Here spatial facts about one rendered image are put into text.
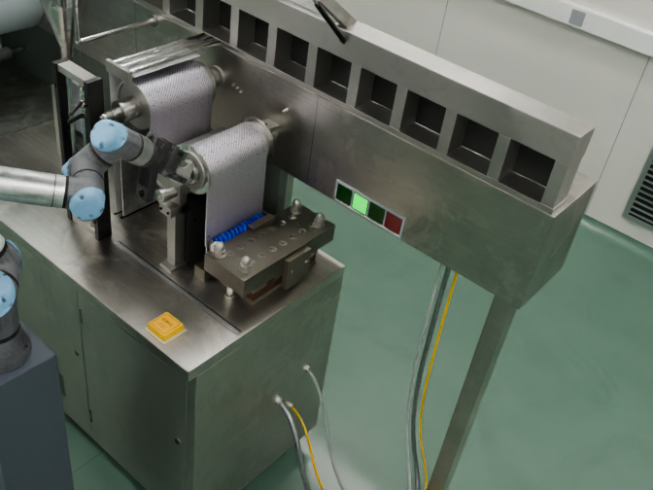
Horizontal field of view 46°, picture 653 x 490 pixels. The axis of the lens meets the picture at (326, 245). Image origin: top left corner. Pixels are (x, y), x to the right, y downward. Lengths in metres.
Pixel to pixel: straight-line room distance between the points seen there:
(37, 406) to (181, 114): 0.91
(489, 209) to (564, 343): 1.90
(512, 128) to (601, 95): 2.53
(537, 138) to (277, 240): 0.85
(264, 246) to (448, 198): 0.57
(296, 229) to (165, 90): 0.56
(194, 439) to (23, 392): 0.50
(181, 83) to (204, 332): 0.72
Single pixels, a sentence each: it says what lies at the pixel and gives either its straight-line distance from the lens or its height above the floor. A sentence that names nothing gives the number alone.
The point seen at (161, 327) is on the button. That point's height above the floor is 0.92.
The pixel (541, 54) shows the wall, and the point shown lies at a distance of 4.46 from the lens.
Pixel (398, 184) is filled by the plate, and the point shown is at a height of 1.31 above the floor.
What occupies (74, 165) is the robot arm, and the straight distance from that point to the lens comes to 1.91.
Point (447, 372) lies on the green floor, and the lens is 3.46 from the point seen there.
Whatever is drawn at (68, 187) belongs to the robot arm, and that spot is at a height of 1.42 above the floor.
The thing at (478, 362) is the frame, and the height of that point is 0.74.
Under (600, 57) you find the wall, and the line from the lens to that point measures 4.33.
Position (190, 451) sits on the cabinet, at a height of 0.52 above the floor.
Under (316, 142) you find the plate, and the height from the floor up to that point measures 1.30.
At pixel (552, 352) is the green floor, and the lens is 3.75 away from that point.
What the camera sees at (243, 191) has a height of 1.15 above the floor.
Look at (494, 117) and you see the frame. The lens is 1.89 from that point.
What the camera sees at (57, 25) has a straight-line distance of 2.63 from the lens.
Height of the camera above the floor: 2.44
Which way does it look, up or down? 38 degrees down
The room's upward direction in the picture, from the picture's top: 9 degrees clockwise
